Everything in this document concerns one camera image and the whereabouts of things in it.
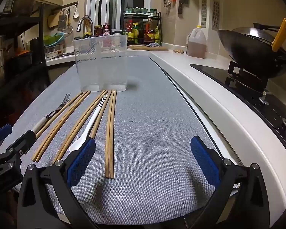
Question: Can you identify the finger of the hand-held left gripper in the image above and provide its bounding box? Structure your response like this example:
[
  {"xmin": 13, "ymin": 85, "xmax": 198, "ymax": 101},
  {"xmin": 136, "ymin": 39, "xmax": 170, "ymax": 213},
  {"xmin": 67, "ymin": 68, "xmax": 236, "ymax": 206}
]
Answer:
[
  {"xmin": 0, "ymin": 130, "xmax": 37, "ymax": 196},
  {"xmin": 0, "ymin": 123, "xmax": 13, "ymax": 146}
]

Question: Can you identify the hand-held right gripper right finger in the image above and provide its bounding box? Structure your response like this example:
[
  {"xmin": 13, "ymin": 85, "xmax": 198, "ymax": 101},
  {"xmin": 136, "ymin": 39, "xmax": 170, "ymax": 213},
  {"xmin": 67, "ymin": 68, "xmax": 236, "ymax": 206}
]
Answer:
[{"xmin": 190, "ymin": 135, "xmax": 270, "ymax": 229}]

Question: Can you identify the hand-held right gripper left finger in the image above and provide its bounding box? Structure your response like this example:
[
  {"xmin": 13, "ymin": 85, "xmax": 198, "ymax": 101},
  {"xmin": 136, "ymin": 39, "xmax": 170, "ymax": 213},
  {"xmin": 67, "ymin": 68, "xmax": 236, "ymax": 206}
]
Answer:
[{"xmin": 17, "ymin": 137, "xmax": 98, "ymax": 229}]

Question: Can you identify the white striped ceramic spoon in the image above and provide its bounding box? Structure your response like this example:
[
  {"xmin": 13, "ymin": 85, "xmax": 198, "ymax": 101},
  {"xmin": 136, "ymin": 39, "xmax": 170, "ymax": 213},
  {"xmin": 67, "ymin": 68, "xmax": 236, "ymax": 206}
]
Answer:
[{"xmin": 69, "ymin": 95, "xmax": 109, "ymax": 152}]

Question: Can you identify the white handled metal fork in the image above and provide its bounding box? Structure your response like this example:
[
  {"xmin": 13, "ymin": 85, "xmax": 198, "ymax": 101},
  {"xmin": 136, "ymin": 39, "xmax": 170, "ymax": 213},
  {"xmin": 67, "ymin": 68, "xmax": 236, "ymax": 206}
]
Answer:
[{"xmin": 31, "ymin": 93, "xmax": 71, "ymax": 134}]

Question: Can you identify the wooden chopstick pair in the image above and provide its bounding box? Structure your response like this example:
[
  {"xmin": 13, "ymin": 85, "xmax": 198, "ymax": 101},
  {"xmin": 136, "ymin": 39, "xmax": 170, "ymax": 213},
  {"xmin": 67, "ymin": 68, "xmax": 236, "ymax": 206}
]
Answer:
[
  {"xmin": 31, "ymin": 91, "xmax": 88, "ymax": 161},
  {"xmin": 52, "ymin": 90, "xmax": 106, "ymax": 164}
]

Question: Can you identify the clear plastic container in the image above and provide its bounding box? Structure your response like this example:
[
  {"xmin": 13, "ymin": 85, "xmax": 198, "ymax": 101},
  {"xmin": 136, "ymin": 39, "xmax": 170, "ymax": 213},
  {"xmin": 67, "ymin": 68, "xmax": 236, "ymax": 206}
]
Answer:
[{"xmin": 72, "ymin": 34, "xmax": 129, "ymax": 93}]

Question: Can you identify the grey woven mat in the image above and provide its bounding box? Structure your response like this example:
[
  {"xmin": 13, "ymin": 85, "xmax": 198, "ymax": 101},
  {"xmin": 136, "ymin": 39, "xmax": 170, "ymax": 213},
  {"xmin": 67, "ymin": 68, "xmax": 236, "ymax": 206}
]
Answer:
[{"xmin": 0, "ymin": 55, "xmax": 241, "ymax": 229}]

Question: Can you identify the orange dark pot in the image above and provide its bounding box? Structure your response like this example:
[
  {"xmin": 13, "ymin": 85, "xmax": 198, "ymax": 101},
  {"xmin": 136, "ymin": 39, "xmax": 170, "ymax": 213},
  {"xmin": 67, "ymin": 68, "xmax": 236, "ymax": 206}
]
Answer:
[{"xmin": 13, "ymin": 48, "xmax": 32, "ymax": 71}]

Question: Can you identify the black glass cooktop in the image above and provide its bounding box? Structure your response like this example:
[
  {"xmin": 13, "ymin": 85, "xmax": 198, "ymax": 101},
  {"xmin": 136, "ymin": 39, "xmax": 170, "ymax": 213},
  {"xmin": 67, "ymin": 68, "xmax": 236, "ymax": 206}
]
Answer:
[{"xmin": 190, "ymin": 63, "xmax": 286, "ymax": 148}]

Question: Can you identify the dark canister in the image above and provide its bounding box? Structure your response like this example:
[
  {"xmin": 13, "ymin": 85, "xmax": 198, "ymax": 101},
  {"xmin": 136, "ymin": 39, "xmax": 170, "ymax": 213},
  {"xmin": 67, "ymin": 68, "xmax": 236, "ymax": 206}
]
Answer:
[{"xmin": 30, "ymin": 38, "xmax": 46, "ymax": 65}]

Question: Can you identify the black pan support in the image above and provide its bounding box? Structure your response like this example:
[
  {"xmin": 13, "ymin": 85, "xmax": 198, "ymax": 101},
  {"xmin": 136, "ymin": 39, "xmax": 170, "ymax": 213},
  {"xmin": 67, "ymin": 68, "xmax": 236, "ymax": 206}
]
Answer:
[{"xmin": 227, "ymin": 61, "xmax": 268, "ymax": 89}]

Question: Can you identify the black shelf rack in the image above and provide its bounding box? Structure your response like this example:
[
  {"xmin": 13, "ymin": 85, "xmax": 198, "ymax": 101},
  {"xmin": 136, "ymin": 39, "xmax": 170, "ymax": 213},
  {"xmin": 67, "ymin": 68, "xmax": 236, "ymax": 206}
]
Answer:
[{"xmin": 0, "ymin": 1, "xmax": 79, "ymax": 115}]

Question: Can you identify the plastic oil jug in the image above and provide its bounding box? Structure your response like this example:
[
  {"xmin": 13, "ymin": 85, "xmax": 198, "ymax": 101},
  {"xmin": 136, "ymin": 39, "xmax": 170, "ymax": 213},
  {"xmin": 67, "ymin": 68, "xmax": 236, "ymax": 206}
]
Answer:
[{"xmin": 186, "ymin": 25, "xmax": 207, "ymax": 59}]

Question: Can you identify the dark metal wok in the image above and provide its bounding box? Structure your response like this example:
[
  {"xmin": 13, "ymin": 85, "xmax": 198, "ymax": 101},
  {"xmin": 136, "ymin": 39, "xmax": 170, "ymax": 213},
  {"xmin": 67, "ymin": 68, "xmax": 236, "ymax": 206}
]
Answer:
[{"xmin": 217, "ymin": 23, "xmax": 286, "ymax": 79}]

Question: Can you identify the hanging wooden board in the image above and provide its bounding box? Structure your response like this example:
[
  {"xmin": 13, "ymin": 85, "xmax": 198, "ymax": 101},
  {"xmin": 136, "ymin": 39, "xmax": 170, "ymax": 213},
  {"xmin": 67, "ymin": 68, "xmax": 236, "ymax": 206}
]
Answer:
[{"xmin": 48, "ymin": 11, "xmax": 60, "ymax": 29}]

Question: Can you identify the metal grater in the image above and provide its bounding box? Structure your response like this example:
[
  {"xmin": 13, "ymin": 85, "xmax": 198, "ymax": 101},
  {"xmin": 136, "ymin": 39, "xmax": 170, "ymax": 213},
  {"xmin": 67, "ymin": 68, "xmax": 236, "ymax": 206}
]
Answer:
[{"xmin": 58, "ymin": 8, "xmax": 71, "ymax": 31}]

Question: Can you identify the wooden cutting board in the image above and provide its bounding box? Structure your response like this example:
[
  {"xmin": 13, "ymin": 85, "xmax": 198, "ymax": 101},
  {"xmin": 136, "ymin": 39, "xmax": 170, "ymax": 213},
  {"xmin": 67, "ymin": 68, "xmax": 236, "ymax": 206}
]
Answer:
[{"xmin": 127, "ymin": 45, "xmax": 169, "ymax": 52}]

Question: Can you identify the dark metal bowl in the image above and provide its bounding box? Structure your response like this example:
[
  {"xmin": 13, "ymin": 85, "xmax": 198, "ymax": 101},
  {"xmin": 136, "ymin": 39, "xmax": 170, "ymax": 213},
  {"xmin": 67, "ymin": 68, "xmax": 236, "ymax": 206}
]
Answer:
[{"xmin": 13, "ymin": 0, "xmax": 36, "ymax": 15}]

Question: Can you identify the chrome faucet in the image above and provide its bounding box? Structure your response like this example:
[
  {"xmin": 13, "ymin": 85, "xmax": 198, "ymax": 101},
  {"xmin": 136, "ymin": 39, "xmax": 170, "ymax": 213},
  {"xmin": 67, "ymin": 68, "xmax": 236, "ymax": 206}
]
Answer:
[{"xmin": 76, "ymin": 16, "xmax": 94, "ymax": 37}]

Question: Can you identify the row of sauce bottles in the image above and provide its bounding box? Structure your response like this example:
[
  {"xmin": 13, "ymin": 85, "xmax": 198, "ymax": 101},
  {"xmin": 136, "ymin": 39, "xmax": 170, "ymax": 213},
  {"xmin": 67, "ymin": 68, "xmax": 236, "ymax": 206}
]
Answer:
[{"xmin": 124, "ymin": 19, "xmax": 161, "ymax": 44}]

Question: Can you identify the black spice rack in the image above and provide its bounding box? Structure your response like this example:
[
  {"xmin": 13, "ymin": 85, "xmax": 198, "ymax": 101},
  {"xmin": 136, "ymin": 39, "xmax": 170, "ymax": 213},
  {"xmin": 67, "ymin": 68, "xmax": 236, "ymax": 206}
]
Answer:
[{"xmin": 123, "ymin": 11, "xmax": 162, "ymax": 45}]

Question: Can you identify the hanging cleaver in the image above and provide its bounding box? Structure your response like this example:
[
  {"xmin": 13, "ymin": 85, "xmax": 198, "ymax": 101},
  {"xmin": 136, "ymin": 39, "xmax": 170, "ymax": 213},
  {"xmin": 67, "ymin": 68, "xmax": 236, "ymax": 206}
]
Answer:
[{"xmin": 178, "ymin": 0, "xmax": 187, "ymax": 15}]

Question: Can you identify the row of green spice jars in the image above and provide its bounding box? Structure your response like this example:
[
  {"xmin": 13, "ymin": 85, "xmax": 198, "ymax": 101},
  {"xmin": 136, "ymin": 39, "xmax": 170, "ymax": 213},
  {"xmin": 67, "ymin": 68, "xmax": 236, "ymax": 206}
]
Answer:
[{"xmin": 125, "ymin": 7, "xmax": 158, "ymax": 15}]

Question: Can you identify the window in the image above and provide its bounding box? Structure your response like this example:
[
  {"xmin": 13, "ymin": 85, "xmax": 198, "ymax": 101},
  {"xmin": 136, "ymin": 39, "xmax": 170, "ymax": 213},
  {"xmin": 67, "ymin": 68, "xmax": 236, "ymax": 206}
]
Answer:
[{"xmin": 88, "ymin": 0, "xmax": 153, "ymax": 35}]

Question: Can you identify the yellow handled utensil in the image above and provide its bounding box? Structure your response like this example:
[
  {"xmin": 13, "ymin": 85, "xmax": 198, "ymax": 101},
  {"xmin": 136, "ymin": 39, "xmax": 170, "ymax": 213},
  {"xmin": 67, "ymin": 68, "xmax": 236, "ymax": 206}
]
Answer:
[{"xmin": 272, "ymin": 18, "xmax": 286, "ymax": 52}]

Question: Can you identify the wall vent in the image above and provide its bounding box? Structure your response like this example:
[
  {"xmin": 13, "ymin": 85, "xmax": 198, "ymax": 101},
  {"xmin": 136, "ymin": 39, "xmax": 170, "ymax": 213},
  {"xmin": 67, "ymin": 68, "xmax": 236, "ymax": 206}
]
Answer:
[
  {"xmin": 201, "ymin": 0, "xmax": 208, "ymax": 27},
  {"xmin": 212, "ymin": 0, "xmax": 220, "ymax": 28}
]

